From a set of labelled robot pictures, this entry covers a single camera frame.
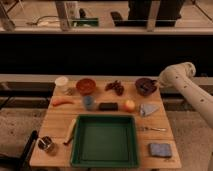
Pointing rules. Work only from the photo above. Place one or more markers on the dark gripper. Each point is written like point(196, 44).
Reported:
point(155, 82)

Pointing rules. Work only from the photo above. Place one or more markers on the dark dish brush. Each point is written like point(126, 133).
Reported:
point(146, 86)

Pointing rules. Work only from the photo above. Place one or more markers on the purple bowl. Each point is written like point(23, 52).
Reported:
point(141, 92)

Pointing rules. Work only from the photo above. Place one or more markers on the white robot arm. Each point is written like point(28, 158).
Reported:
point(179, 76)

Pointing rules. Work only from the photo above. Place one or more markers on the red bowl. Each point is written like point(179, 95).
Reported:
point(85, 86)

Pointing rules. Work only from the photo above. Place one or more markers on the grey folded cloth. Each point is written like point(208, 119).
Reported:
point(146, 109)

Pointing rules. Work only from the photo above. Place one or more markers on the red yellow apple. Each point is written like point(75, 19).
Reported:
point(129, 106)

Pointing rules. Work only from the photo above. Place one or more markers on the bunch of dark grapes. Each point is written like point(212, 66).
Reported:
point(116, 86)

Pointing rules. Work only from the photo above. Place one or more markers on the metal fork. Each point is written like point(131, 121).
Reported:
point(153, 129)

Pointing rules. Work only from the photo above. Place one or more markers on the black sponge block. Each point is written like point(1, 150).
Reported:
point(108, 106)

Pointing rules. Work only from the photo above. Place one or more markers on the blue cup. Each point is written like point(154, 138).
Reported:
point(88, 102)

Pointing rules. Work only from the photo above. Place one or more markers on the blue sponge cloth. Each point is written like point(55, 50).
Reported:
point(162, 150)

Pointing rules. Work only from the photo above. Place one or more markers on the green plastic tray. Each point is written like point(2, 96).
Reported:
point(105, 141)

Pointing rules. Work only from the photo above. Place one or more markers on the white cup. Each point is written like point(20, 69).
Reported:
point(62, 83)

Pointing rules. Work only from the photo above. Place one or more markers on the orange carrot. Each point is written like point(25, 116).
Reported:
point(58, 102)

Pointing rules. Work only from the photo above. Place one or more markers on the black chair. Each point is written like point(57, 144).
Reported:
point(16, 163)

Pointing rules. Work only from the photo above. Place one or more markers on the white handled knife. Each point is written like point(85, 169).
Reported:
point(69, 134)

